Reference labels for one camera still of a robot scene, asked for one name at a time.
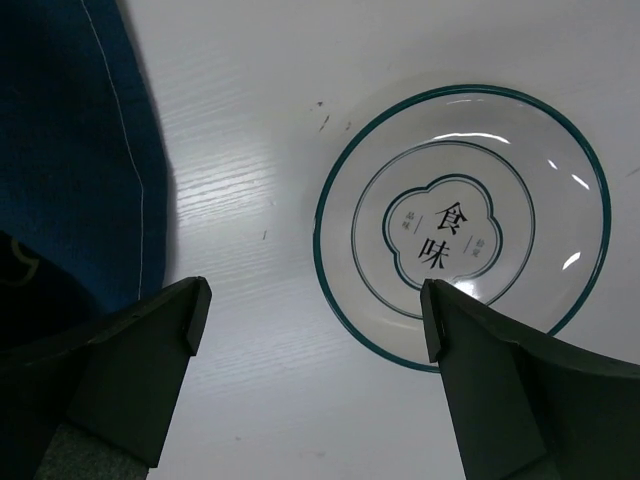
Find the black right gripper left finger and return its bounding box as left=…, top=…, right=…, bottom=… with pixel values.
left=1, top=277, right=212, bottom=479

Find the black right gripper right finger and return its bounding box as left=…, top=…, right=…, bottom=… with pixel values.
left=420, top=279, right=639, bottom=479

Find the white plate with teal rim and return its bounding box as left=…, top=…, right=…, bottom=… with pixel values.
left=313, top=84, right=612, bottom=373

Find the dark blue whale placemat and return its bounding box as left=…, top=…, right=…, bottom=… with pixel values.
left=1, top=1, right=169, bottom=349

